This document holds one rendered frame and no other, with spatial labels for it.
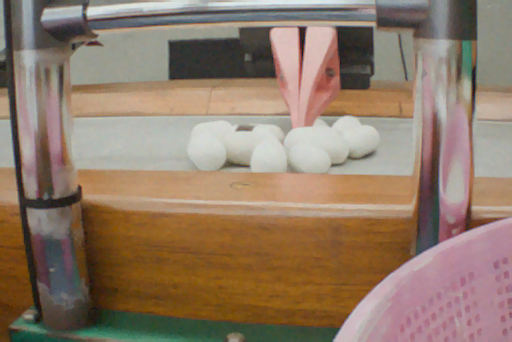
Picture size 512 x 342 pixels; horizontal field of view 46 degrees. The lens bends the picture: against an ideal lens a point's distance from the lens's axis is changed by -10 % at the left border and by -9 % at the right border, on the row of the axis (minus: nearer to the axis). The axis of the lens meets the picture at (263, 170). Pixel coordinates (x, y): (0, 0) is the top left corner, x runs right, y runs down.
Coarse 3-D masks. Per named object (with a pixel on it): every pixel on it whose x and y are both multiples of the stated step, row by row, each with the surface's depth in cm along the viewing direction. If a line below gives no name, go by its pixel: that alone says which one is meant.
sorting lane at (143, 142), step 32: (0, 128) 61; (96, 128) 58; (128, 128) 57; (160, 128) 56; (192, 128) 56; (288, 128) 55; (384, 128) 54; (480, 128) 54; (0, 160) 46; (96, 160) 45; (128, 160) 44; (160, 160) 44; (352, 160) 43; (384, 160) 42; (480, 160) 42
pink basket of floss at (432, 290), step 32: (448, 256) 18; (480, 256) 19; (384, 288) 16; (416, 288) 17; (448, 288) 18; (480, 288) 19; (352, 320) 14; (384, 320) 15; (416, 320) 16; (448, 320) 18; (480, 320) 19
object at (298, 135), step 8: (296, 128) 43; (304, 128) 42; (312, 128) 42; (320, 128) 43; (328, 128) 43; (288, 136) 42; (296, 136) 42; (304, 136) 42; (312, 136) 42; (320, 136) 42; (328, 136) 42; (288, 144) 42; (296, 144) 42; (288, 152) 43
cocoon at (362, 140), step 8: (360, 128) 43; (368, 128) 43; (344, 136) 43; (352, 136) 42; (360, 136) 42; (368, 136) 43; (376, 136) 43; (352, 144) 42; (360, 144) 42; (368, 144) 42; (376, 144) 44; (352, 152) 42; (360, 152) 42; (368, 152) 43
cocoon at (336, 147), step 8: (336, 136) 41; (312, 144) 40; (320, 144) 40; (328, 144) 40; (336, 144) 41; (344, 144) 41; (328, 152) 40; (336, 152) 40; (344, 152) 41; (336, 160) 41
